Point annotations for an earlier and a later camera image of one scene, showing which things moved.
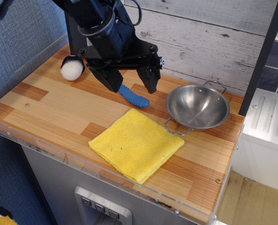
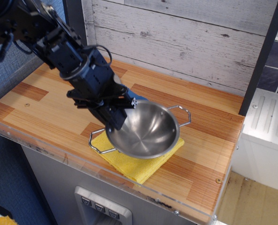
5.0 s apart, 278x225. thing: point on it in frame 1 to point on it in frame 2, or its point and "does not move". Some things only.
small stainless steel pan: [198, 106] to [150, 130]
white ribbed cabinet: [262, 155] does not move
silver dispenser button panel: [93, 209] does not move
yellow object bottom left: [5, 220] does not move
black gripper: [111, 46] to [94, 81]
